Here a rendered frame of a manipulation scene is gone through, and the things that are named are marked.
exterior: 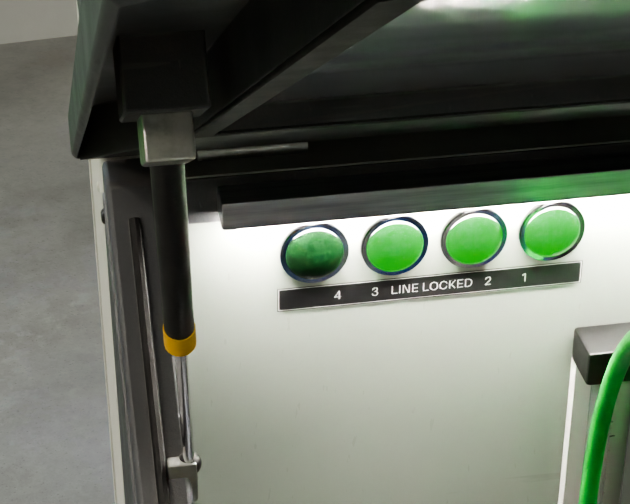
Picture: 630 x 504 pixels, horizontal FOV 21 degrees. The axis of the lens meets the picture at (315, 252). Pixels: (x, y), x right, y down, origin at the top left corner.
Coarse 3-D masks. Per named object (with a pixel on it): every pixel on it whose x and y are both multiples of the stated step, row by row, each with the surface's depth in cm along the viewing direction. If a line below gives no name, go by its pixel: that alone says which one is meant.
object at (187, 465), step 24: (168, 168) 84; (168, 192) 86; (168, 216) 88; (168, 240) 90; (168, 264) 92; (168, 288) 94; (168, 312) 96; (192, 312) 97; (168, 336) 98; (192, 336) 99; (192, 432) 110; (192, 456) 112; (192, 480) 113
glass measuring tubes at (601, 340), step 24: (576, 336) 131; (600, 336) 130; (576, 360) 132; (600, 360) 129; (576, 384) 133; (600, 384) 131; (624, 384) 134; (576, 408) 134; (624, 408) 135; (576, 432) 136; (624, 432) 136; (576, 456) 137; (624, 456) 138; (576, 480) 138; (600, 480) 136; (624, 480) 137
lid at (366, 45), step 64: (128, 0) 41; (192, 0) 67; (256, 0) 66; (320, 0) 51; (384, 0) 43; (448, 0) 58; (512, 0) 60; (576, 0) 62; (128, 64) 77; (192, 64) 77; (256, 64) 68; (320, 64) 60; (384, 64) 82; (448, 64) 85; (512, 64) 89; (576, 64) 93; (128, 128) 112; (192, 128) 78; (256, 128) 102; (320, 128) 105; (384, 128) 112; (448, 128) 121
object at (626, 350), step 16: (624, 336) 116; (624, 352) 117; (608, 368) 120; (624, 368) 119; (608, 384) 121; (608, 400) 122; (592, 416) 125; (608, 416) 124; (592, 432) 125; (592, 448) 126; (592, 464) 127; (592, 480) 128; (592, 496) 129
